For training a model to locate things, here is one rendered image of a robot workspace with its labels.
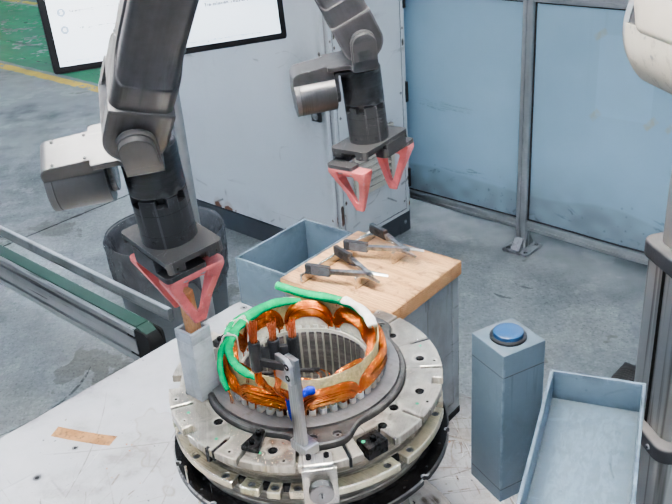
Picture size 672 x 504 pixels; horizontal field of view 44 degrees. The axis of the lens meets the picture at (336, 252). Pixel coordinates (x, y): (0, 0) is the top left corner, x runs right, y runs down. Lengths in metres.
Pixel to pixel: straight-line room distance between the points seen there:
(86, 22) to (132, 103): 1.15
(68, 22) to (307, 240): 0.74
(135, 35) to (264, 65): 2.70
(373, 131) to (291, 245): 0.32
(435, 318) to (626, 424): 0.35
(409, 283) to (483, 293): 2.08
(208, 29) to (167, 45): 1.22
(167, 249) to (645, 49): 0.56
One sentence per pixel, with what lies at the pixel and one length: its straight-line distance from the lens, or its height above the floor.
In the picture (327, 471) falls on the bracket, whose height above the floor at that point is 1.09.
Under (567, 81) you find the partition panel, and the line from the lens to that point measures 3.27.
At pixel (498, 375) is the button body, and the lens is 1.13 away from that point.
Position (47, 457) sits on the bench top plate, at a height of 0.78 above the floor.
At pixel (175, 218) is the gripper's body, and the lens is 0.83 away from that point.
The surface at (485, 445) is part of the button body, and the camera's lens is 1.24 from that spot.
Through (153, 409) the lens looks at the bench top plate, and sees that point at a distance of 1.50.
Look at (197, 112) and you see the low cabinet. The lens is 3.80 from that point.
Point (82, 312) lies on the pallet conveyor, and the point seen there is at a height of 0.73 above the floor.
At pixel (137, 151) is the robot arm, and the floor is 1.42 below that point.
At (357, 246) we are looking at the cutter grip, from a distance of 1.26.
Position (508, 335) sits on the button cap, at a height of 1.04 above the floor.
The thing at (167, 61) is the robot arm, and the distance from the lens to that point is 0.70.
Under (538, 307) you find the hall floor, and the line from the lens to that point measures 3.20.
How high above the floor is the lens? 1.66
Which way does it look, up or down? 27 degrees down
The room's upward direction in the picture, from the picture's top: 5 degrees counter-clockwise
